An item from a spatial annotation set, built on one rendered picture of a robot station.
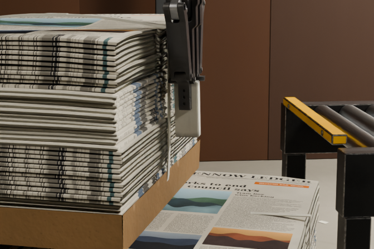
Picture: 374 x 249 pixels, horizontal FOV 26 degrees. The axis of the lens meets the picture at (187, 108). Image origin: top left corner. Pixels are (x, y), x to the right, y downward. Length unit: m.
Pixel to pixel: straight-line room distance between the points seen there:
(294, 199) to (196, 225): 0.17
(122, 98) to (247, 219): 0.25
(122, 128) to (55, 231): 0.13
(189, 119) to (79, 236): 0.23
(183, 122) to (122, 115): 0.18
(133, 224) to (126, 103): 0.13
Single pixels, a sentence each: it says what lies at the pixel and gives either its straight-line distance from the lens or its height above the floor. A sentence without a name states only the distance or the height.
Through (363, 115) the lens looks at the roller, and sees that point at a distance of 1.85.
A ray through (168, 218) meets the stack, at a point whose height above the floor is 0.83.
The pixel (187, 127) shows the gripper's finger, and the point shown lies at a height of 0.94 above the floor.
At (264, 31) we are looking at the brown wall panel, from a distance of 4.63.
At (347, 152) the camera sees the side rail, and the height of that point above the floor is 0.80.
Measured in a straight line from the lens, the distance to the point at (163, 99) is 1.00.
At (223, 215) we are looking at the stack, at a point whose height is 0.83.
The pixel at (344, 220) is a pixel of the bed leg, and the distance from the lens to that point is 1.52.
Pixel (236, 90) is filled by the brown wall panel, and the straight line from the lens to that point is 4.64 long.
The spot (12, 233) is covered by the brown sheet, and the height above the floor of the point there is 0.85.
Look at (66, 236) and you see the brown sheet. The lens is 0.87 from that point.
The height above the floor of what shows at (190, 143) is 0.88.
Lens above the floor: 1.14
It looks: 10 degrees down
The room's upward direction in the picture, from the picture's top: straight up
